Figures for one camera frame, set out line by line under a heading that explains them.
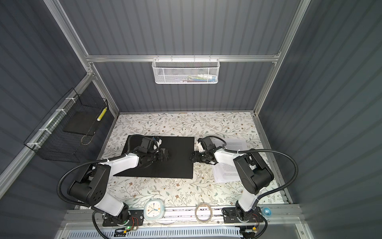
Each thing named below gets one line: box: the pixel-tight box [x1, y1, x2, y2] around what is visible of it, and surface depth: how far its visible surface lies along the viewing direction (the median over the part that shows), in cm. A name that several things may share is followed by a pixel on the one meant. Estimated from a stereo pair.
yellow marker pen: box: [96, 106, 108, 122], surface depth 83 cm
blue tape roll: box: [263, 207, 272, 217], surface depth 77 cm
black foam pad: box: [63, 110, 101, 136], surface depth 78 cm
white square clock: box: [143, 198, 166, 222], surface depth 75 cm
